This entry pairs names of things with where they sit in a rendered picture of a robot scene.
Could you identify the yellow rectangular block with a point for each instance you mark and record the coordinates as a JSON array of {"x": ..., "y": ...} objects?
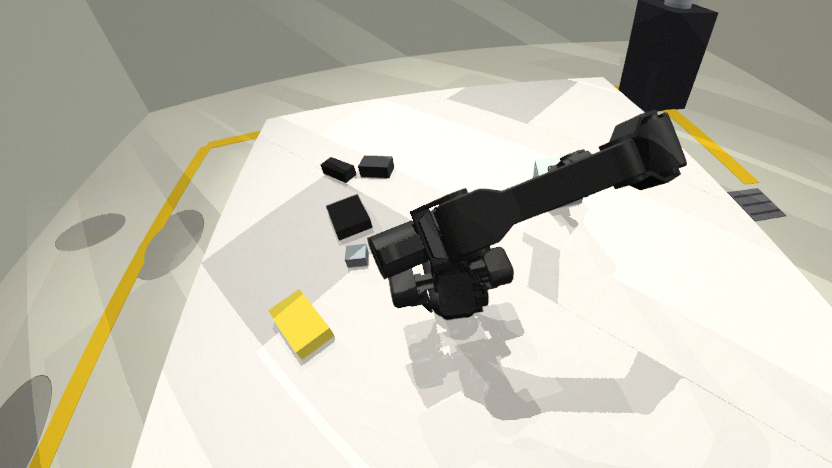
[{"x": 301, "y": 324}]

